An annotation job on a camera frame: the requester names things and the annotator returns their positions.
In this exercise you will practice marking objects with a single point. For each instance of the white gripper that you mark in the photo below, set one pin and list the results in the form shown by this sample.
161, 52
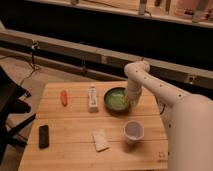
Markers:
133, 94

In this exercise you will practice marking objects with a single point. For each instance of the green ceramic bowl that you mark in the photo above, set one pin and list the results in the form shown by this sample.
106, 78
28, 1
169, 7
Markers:
115, 101

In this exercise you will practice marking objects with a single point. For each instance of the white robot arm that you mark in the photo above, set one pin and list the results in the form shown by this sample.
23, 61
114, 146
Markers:
190, 139

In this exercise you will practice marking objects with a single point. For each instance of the clear plastic cup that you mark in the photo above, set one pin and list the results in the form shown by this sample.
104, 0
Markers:
133, 132

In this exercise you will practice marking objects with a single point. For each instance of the orange carrot toy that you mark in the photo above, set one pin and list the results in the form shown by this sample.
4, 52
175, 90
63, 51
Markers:
64, 98

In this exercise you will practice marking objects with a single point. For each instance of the black phone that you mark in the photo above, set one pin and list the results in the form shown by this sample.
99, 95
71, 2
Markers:
43, 136

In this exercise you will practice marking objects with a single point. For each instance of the black chair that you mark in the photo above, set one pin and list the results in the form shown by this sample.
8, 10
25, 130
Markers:
10, 93

